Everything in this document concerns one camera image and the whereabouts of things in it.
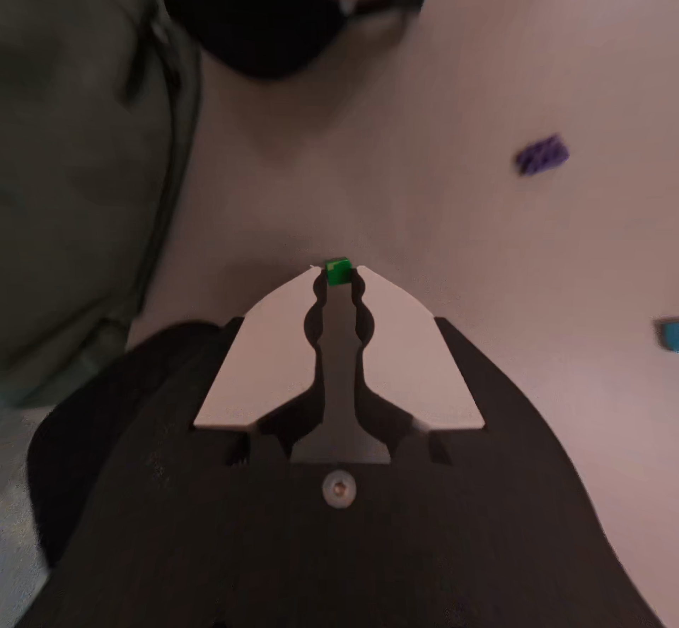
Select black mesh wrist rest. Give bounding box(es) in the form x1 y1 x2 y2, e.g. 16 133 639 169
164 0 348 81

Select purple toy figure legs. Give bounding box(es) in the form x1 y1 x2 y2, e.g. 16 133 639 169
516 135 571 177

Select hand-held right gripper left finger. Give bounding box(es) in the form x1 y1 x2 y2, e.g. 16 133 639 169
192 265 326 460

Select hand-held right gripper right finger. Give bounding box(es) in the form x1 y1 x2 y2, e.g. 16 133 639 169
350 265 486 462

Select cyan toy helmet brick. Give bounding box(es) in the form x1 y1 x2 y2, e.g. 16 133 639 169
655 318 679 354

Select grey desk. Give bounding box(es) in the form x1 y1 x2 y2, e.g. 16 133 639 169
127 0 679 628

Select person's green hoodie torso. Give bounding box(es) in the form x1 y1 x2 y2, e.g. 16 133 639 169
0 0 203 409

